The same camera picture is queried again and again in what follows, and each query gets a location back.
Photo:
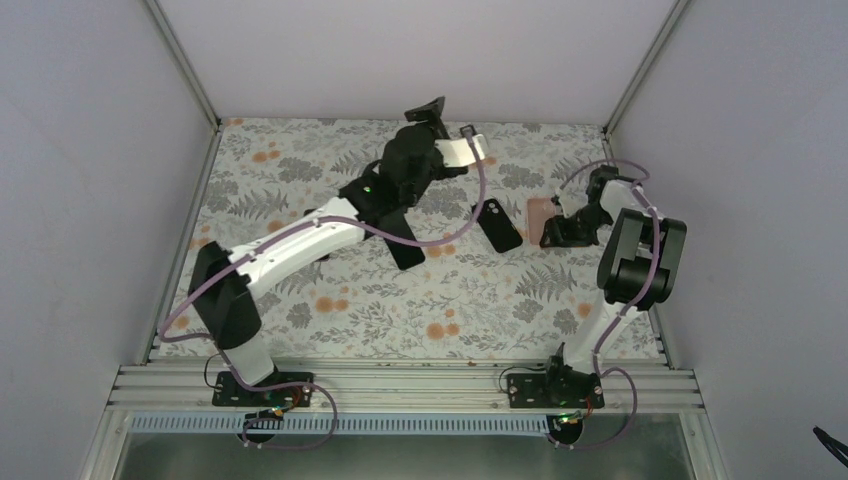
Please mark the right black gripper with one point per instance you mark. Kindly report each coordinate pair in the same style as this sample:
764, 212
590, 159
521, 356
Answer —
561, 234

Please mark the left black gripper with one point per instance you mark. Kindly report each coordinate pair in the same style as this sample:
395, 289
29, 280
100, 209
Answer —
432, 114

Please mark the black phone case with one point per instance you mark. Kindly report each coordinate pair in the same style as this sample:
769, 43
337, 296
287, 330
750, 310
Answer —
497, 226

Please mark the black phone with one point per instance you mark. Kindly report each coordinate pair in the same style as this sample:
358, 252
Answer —
405, 256

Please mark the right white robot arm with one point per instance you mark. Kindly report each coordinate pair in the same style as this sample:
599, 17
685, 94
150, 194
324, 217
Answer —
637, 269

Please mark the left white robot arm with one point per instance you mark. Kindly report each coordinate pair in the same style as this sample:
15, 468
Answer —
226, 282

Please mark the floral patterned table mat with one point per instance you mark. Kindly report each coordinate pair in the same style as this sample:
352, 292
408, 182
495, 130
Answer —
465, 301

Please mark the black object at edge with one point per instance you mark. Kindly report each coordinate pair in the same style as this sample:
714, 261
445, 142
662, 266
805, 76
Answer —
836, 448

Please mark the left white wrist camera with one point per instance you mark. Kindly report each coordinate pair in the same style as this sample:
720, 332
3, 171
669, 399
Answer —
465, 150

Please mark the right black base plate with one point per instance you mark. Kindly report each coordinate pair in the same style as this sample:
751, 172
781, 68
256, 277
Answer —
572, 390

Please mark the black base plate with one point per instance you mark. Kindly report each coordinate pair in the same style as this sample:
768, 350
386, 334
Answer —
229, 393
572, 390

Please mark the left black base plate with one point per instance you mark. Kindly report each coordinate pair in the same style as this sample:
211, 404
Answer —
229, 393

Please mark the aluminium rail frame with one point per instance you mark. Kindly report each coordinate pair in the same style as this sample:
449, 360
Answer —
405, 385

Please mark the grey slotted cable duct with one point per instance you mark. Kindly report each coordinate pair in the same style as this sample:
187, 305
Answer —
344, 424

